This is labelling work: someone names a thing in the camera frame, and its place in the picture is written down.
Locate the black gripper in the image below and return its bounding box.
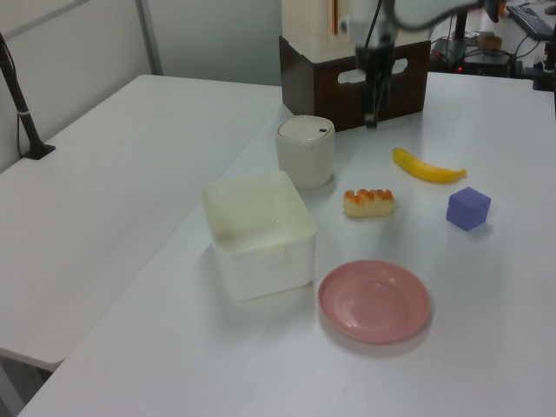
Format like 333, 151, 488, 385
354, 41, 398, 129

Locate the bread with orange topping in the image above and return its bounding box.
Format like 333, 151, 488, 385
342, 188, 397, 219

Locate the dark brown wooden box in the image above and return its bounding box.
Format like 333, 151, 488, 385
278, 34, 431, 133

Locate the yellow toy banana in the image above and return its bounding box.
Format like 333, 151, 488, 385
392, 147, 468, 183

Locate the white lidded cup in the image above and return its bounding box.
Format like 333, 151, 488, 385
275, 115, 337, 190

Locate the black electronics box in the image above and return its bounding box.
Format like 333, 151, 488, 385
460, 50, 513, 76

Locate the black monitor stand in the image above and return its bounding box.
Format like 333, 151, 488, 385
451, 0, 473, 43

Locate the small brown cardboard box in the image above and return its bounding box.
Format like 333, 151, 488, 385
477, 33, 503, 51

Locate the purple foam cube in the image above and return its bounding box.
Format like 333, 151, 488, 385
445, 186, 493, 232

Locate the black computer keyboard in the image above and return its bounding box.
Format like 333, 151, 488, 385
506, 3, 555, 36

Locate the pink round plate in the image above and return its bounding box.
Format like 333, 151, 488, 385
316, 259, 433, 344

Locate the white open plastic bin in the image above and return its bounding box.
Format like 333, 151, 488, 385
200, 169, 317, 302

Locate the black clamp mount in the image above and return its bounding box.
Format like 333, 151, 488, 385
530, 36, 556, 92

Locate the grey partition post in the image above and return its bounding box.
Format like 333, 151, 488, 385
137, 0, 164, 76

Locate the black camera stand pole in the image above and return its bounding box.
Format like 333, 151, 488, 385
0, 32, 56, 161

